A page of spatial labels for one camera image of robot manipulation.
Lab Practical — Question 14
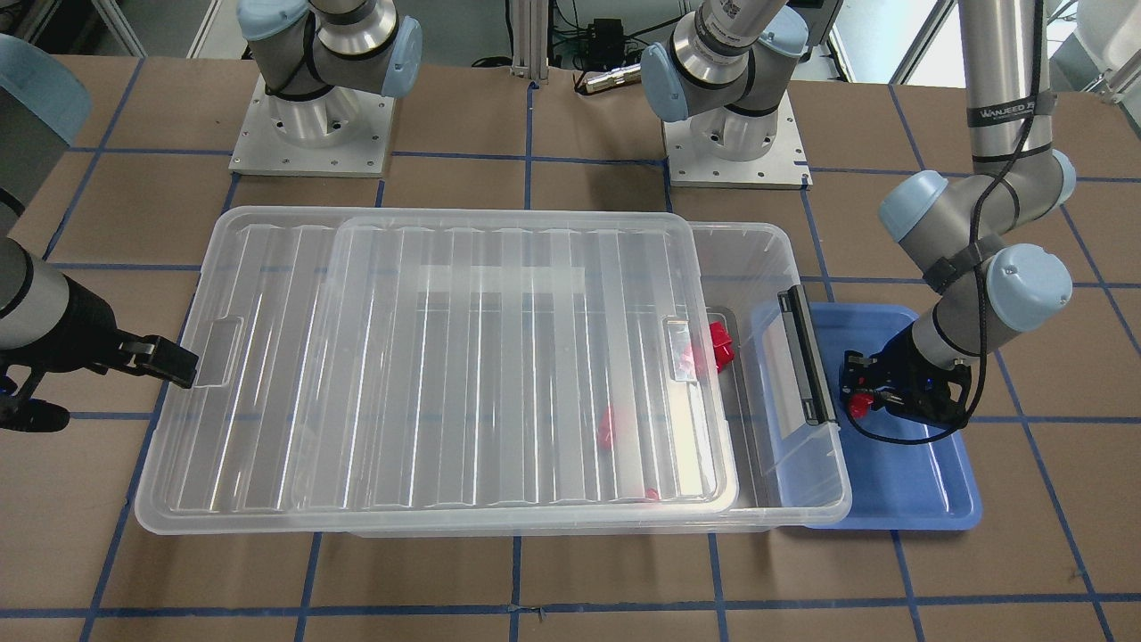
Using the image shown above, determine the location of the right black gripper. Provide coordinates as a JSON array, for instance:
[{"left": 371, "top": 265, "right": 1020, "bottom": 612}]
[{"left": 37, "top": 276, "right": 200, "bottom": 389}]

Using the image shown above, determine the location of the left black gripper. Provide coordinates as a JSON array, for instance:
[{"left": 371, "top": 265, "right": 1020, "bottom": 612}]
[{"left": 841, "top": 332, "right": 968, "bottom": 424}]

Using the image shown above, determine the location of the clear plastic box lid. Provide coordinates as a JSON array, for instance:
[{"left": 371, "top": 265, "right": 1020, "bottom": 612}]
[{"left": 135, "top": 206, "right": 739, "bottom": 537}]

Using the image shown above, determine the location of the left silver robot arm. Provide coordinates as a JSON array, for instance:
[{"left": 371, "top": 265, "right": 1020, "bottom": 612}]
[{"left": 639, "top": 1, "right": 1076, "bottom": 434}]

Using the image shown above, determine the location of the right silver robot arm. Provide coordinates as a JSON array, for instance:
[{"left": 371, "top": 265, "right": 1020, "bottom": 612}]
[{"left": 1, "top": 1, "right": 424, "bottom": 395}]

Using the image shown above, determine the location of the clear plastic storage box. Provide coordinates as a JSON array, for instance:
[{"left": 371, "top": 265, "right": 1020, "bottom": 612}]
[{"left": 329, "top": 217, "right": 836, "bottom": 538}]

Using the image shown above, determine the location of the blue plastic tray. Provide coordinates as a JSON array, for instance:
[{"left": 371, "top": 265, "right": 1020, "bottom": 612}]
[{"left": 747, "top": 308, "right": 984, "bottom": 531}]

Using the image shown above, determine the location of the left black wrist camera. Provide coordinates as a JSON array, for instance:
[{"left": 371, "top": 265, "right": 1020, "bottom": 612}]
[{"left": 876, "top": 363, "right": 973, "bottom": 428}]

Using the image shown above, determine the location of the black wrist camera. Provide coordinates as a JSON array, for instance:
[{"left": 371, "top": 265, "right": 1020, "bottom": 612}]
[
  {"left": 876, "top": 363, "right": 973, "bottom": 428},
  {"left": 1, "top": 363, "right": 72, "bottom": 433}
]

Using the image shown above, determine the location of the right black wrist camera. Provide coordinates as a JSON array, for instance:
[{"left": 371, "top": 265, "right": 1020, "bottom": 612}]
[{"left": 1, "top": 363, "right": 72, "bottom": 433}]

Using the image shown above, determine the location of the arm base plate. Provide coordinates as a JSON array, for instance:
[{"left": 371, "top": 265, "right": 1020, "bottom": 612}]
[
  {"left": 228, "top": 78, "right": 397, "bottom": 178},
  {"left": 661, "top": 94, "right": 814, "bottom": 190}
]

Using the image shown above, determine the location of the aluminium frame post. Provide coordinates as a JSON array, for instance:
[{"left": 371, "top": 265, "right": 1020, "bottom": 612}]
[{"left": 508, "top": 0, "right": 551, "bottom": 86}]

